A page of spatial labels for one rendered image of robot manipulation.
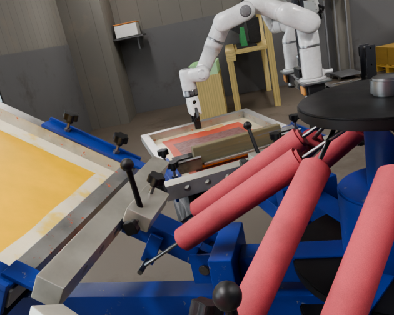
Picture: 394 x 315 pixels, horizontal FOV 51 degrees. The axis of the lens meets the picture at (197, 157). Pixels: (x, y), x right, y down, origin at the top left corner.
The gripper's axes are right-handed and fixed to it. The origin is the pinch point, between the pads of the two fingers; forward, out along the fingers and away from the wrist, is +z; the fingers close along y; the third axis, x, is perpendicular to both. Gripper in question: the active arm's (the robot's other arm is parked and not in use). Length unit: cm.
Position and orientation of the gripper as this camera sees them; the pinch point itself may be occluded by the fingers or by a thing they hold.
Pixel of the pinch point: (196, 124)
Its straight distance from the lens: 213.5
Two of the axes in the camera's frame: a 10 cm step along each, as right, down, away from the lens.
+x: -9.4, 2.6, -2.1
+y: -2.8, -2.8, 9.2
